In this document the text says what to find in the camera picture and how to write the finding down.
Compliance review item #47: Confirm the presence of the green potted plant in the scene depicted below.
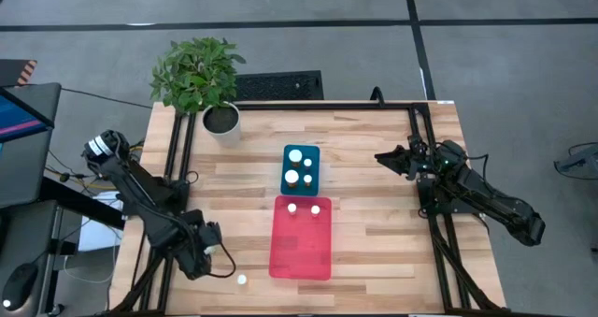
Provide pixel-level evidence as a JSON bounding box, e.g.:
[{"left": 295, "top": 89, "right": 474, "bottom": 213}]
[{"left": 149, "top": 36, "right": 248, "bottom": 150}]

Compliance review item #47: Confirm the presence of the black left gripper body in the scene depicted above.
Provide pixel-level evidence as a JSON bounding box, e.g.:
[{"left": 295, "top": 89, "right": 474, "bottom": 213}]
[{"left": 178, "top": 234, "right": 215, "bottom": 281}]

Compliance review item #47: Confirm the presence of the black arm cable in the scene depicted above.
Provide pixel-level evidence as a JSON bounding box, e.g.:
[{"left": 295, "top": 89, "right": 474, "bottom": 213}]
[
  {"left": 460, "top": 152, "right": 491, "bottom": 188},
  {"left": 204, "top": 238, "right": 237, "bottom": 280}
]

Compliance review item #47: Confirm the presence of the yellow cable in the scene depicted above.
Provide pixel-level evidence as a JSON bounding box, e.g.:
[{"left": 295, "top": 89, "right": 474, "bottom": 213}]
[{"left": 45, "top": 141, "right": 144, "bottom": 193}]

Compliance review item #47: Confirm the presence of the hazard-striped floor mat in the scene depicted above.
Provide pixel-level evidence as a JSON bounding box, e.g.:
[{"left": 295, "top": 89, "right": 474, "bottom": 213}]
[{"left": 0, "top": 58, "right": 38, "bottom": 87}]

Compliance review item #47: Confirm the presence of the black perforated floor mat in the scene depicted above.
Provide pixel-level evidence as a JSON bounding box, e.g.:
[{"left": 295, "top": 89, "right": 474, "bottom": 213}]
[{"left": 234, "top": 69, "right": 325, "bottom": 102}]

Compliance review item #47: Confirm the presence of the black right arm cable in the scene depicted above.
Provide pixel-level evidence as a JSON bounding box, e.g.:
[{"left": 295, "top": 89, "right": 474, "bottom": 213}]
[{"left": 460, "top": 152, "right": 491, "bottom": 188}]

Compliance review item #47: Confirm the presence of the pink translucent plastic bin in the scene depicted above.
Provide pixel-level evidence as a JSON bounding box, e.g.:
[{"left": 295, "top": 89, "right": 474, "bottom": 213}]
[{"left": 267, "top": 195, "right": 334, "bottom": 281}]

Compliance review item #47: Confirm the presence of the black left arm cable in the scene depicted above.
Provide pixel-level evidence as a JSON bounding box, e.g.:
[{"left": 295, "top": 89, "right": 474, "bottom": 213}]
[{"left": 204, "top": 238, "right": 237, "bottom": 280}]

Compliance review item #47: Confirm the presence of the black chair base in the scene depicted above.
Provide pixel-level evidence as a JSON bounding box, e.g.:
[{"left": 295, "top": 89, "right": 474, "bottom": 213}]
[{"left": 552, "top": 141, "right": 598, "bottom": 182}]

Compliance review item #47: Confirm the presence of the computer monitor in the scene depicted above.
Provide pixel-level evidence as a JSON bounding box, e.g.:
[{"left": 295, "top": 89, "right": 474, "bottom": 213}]
[{"left": 0, "top": 81, "right": 64, "bottom": 144}]

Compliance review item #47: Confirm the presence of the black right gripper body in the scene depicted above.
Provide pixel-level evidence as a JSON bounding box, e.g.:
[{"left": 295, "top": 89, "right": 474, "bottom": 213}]
[{"left": 406, "top": 136, "right": 441, "bottom": 183}]

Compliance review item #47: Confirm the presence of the black aluminium table frame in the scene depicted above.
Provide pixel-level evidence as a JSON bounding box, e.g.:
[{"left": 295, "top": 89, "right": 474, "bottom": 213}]
[{"left": 109, "top": 99, "right": 508, "bottom": 317}]

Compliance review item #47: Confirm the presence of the white box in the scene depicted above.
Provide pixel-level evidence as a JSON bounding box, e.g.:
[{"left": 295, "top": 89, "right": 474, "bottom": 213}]
[{"left": 78, "top": 190, "right": 125, "bottom": 253}]

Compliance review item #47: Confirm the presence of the thin black floor cable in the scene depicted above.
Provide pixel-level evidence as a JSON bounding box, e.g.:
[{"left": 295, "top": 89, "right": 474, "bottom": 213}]
[{"left": 60, "top": 87, "right": 155, "bottom": 109}]

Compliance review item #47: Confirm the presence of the teal plastic bin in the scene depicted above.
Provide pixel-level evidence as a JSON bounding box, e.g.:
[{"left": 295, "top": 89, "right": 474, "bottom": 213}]
[{"left": 279, "top": 143, "right": 322, "bottom": 198}]

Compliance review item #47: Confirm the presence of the black arched cable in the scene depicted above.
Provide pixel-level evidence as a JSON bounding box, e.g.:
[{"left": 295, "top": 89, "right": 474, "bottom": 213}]
[{"left": 370, "top": 86, "right": 388, "bottom": 108}]

